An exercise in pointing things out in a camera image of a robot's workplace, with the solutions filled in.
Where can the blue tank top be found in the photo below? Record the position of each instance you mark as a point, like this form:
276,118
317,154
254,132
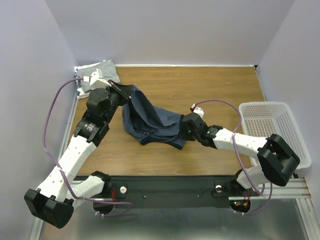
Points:
147,123

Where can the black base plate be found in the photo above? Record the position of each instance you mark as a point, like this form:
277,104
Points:
193,191

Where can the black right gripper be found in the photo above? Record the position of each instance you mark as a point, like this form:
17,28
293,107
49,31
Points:
185,128

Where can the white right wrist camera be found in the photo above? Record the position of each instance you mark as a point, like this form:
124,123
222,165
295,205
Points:
198,110

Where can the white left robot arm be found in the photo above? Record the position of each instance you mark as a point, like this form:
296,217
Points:
54,200

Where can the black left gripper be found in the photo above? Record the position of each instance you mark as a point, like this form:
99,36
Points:
124,91

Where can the grey folded tank top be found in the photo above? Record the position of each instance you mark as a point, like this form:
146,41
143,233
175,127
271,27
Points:
108,70

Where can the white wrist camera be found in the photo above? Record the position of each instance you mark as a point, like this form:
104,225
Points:
96,80
198,110

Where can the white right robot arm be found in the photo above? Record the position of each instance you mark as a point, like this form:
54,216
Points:
277,161

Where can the aluminium frame rail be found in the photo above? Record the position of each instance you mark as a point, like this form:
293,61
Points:
296,188

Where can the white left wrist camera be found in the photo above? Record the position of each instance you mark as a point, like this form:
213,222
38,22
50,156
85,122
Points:
96,80

